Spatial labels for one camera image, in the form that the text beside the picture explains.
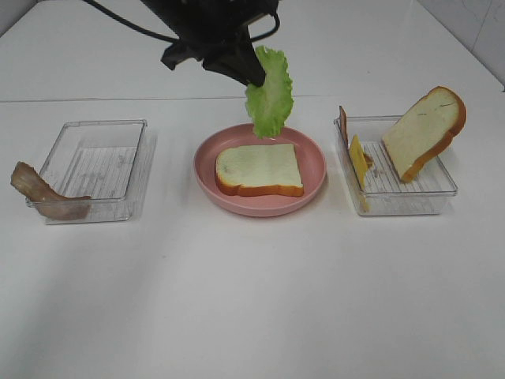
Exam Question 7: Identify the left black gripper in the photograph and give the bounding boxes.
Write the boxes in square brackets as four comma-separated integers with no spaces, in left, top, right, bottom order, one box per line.
[144,1,279,87]

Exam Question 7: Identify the green lettuce leaf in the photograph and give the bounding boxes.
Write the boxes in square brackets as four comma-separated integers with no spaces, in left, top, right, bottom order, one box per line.
[245,46,294,139]

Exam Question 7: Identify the bread slice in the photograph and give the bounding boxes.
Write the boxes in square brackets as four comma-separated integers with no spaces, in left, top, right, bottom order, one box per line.
[382,86,466,183]
[215,144,305,197]

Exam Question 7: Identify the reddish bacon strip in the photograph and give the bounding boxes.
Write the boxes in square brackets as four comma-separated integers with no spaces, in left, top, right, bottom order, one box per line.
[339,106,349,149]

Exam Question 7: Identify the yellow cheese slice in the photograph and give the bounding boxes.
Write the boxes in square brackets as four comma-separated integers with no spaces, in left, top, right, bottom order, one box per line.
[349,134,370,215]

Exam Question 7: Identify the brown bacon strip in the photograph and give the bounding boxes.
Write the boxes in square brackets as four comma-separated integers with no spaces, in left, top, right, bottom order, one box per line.
[10,161,92,221]

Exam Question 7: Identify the pink round plate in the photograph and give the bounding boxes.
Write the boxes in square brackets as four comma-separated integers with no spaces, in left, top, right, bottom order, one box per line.
[193,123,327,217]

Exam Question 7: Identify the left clear plastic tray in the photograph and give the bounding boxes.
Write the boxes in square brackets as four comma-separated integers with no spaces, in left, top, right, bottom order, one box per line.
[39,119,156,224]

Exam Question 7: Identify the clear plastic tray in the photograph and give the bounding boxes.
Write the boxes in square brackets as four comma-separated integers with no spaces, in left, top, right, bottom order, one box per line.
[334,115,458,216]
[39,119,156,224]

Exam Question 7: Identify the right clear plastic tray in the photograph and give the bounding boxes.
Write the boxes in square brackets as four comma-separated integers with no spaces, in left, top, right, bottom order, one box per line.
[334,115,458,216]

